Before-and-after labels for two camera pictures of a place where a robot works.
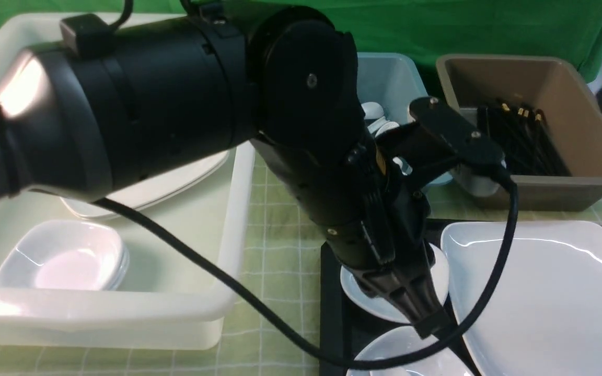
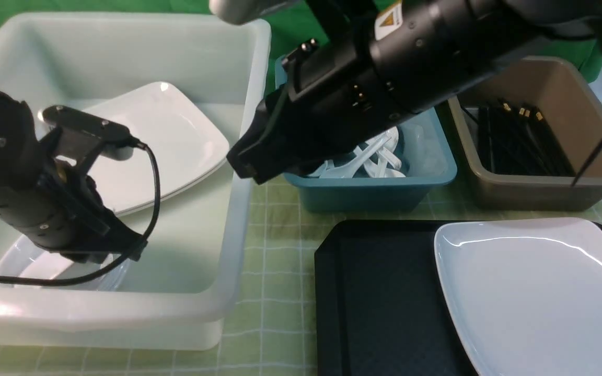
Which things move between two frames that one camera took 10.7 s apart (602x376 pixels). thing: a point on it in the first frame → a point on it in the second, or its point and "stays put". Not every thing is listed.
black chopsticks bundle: [525, 139] stays put
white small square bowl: [64, 254] stays put
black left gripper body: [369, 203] → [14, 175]
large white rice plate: [563, 305] stays put
